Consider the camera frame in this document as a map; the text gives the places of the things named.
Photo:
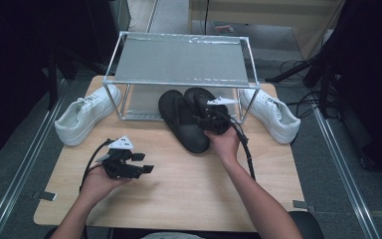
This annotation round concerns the light wooden cabinet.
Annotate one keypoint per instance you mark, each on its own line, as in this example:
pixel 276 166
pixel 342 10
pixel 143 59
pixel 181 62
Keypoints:
pixel 311 20

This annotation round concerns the grey tape strip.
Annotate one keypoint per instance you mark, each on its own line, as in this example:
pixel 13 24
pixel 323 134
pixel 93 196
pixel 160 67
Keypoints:
pixel 46 195
pixel 303 205

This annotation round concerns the person's left hand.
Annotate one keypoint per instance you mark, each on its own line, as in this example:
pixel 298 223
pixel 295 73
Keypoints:
pixel 96 186

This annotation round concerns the dark curtain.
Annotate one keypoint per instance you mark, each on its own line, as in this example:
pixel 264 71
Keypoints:
pixel 20 66
pixel 371 83

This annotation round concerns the black flip-flop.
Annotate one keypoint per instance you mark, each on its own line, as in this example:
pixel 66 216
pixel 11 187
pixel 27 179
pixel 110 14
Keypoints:
pixel 182 122
pixel 197 98

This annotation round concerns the person's grey clothing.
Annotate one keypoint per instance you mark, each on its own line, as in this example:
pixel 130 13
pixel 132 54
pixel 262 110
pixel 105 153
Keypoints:
pixel 169 236

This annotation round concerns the white sneaker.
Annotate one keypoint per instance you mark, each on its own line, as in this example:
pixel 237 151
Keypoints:
pixel 83 116
pixel 273 116

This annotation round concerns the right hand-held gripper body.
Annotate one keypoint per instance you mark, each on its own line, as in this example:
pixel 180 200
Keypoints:
pixel 219 121

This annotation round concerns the black tripod stand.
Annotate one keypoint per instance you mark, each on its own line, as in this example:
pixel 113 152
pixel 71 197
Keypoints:
pixel 295 69

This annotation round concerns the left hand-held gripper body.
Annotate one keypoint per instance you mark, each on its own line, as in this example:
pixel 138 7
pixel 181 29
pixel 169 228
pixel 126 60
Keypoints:
pixel 121 143

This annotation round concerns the metal two-shelf shoe rack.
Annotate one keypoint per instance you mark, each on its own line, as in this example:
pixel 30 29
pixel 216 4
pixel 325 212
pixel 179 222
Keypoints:
pixel 179 59

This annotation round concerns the person's right hand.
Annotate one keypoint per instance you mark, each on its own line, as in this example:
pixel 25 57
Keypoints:
pixel 227 146

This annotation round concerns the metal floor rail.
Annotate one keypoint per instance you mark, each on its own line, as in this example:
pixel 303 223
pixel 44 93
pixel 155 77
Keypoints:
pixel 23 166
pixel 344 172

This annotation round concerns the small red and black item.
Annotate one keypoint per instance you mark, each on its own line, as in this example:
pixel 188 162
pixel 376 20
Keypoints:
pixel 225 28

